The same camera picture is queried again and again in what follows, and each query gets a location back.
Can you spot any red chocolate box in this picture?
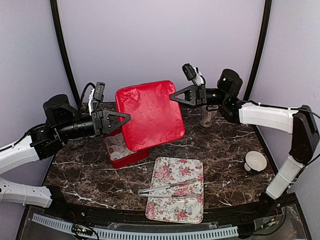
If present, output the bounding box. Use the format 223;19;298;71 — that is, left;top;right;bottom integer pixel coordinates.
103;131;150;169

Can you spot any floral rectangular tray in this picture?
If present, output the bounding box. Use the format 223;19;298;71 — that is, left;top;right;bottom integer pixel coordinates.
138;157;204;224

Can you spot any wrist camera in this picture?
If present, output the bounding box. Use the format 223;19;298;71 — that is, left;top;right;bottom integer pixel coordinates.
88;81;106;113
182;63;206;86

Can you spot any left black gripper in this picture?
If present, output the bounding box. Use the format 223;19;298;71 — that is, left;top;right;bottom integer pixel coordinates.
56;108;130;141

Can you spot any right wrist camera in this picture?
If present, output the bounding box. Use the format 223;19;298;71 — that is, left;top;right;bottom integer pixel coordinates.
182;63;206;86

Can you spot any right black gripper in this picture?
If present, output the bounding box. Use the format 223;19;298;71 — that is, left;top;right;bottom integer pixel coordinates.
169;83;229;109

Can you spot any red box lid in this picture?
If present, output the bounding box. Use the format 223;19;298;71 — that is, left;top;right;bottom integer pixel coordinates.
115;80;186;152

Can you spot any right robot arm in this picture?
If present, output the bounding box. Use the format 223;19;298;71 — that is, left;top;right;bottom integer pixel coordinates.
170;64;320;217

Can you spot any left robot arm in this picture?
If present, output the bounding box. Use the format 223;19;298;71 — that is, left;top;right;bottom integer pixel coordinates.
0;94;131;218

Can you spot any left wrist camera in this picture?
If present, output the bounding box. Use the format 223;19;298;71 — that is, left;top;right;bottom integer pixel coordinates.
88;81;106;113

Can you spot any white ceramic mug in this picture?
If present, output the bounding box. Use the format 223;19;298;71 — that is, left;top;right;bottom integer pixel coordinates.
199;105;219;128

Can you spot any white slotted cable duct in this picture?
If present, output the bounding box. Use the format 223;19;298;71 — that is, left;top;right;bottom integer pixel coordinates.
31;213;239;240

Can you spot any white and dark bowl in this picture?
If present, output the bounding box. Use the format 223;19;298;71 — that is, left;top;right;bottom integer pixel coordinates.
244;151;268;175

